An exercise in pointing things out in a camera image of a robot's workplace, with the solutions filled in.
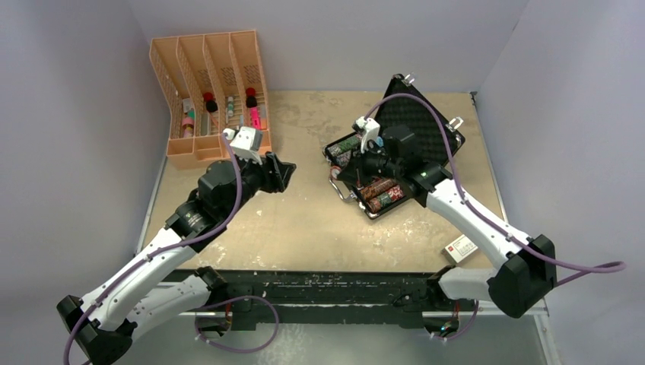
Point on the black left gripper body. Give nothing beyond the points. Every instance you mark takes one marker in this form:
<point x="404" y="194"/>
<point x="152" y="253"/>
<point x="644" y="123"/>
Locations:
<point x="254" y="178"/>

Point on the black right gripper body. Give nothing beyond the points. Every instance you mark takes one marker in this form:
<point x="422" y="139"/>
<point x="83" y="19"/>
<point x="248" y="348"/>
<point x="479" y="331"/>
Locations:
<point x="379" y="164"/>

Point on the black aluminium poker case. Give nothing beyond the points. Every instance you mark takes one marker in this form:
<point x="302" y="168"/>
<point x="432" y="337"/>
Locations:
<point x="404" y="105"/>

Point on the red white poker chip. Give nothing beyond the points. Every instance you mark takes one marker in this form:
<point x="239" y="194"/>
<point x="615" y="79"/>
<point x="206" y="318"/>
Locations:
<point x="334" y="172"/>

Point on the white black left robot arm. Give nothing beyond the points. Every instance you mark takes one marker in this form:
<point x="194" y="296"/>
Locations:
<point x="105" y="322"/>

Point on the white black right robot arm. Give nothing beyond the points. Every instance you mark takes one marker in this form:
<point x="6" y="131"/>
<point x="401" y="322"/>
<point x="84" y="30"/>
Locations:
<point x="518" y="278"/>

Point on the pink highlighter marker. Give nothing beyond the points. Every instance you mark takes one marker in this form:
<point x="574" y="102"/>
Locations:
<point x="255" y="118"/>

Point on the red black marker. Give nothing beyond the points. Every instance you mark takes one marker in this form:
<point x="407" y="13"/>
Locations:
<point x="210" y="103"/>
<point x="251" y="101"/>

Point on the peach plastic desk organizer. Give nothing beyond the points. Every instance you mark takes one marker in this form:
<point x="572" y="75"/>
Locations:
<point x="225" y="64"/>

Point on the white playing card box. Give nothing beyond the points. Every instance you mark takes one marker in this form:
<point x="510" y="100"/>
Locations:
<point x="459" y="250"/>

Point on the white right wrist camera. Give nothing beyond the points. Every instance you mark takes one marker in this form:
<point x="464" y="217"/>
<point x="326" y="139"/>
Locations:
<point x="368" y="129"/>

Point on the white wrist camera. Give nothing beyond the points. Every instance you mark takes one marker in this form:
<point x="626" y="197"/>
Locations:
<point x="245" y="143"/>
<point x="368" y="129"/>

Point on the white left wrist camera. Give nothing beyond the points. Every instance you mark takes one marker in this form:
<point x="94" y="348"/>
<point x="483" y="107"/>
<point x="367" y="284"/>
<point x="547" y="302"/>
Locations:
<point x="245" y="143"/>

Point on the black metal base rail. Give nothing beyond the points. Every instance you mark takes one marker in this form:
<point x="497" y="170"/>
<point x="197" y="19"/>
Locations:
<point x="406" y="299"/>

